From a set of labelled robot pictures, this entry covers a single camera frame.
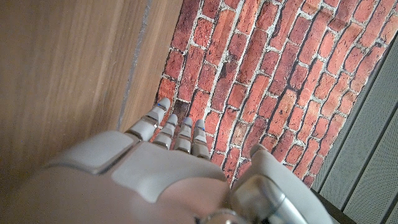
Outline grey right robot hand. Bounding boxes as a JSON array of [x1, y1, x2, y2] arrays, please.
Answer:
[[0, 97, 335, 224]]

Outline red brick print backdrop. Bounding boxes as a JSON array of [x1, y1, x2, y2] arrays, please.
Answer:
[[154, 0, 398, 189]]

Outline grey partition panel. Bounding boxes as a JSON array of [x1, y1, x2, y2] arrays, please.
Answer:
[[310, 34, 398, 224]]

